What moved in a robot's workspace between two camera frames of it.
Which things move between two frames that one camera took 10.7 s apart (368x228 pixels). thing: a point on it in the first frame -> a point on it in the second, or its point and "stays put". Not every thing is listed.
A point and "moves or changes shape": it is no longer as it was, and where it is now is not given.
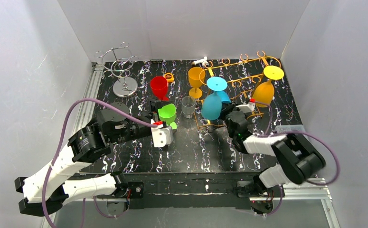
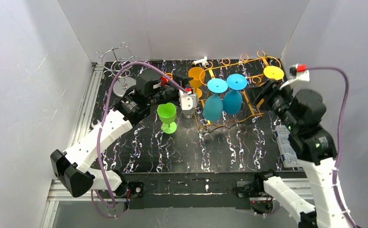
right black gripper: (231, 113) -> (266, 94)
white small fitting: (203, 61) stays put
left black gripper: (154, 114) -> (177, 89)
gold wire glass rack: (226, 88) stays put
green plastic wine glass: (167, 114) stays put
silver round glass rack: (119, 61) stays put
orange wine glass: (196, 76) stays put
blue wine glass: (224, 96) moves or changes shape
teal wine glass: (211, 108) stays put
